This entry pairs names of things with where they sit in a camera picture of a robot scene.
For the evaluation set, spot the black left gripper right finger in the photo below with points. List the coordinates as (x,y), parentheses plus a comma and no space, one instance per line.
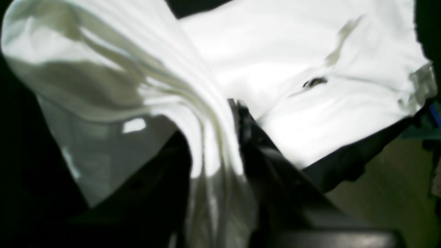
(292,212)

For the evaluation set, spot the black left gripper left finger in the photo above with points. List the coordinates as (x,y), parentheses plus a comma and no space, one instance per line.
(147,211)

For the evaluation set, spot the white printed t-shirt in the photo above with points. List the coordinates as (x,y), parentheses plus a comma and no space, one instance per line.
(115,79)

